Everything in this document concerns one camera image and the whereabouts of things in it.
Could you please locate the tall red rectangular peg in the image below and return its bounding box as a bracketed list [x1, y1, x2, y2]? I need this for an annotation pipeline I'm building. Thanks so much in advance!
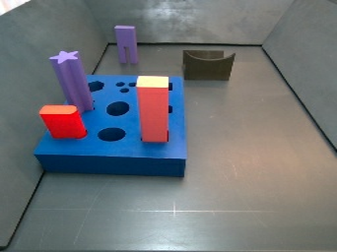
[135, 76, 169, 143]

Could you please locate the blue shape-sorter base block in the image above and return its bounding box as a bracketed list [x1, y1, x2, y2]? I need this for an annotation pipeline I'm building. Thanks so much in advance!
[35, 75, 187, 176]

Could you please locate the purple star-shaped peg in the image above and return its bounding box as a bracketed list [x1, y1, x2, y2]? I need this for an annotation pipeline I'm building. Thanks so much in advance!
[48, 51, 94, 113]

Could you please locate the red rounded peg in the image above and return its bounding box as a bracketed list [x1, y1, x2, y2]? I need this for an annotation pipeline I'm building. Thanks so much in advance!
[40, 105, 87, 139]

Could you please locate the black curved stand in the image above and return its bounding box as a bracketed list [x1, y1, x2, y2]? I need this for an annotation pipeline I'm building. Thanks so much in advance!
[183, 50, 235, 81]

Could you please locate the purple double-square peg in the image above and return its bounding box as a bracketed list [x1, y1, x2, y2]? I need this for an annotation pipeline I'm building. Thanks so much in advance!
[115, 26, 138, 64]

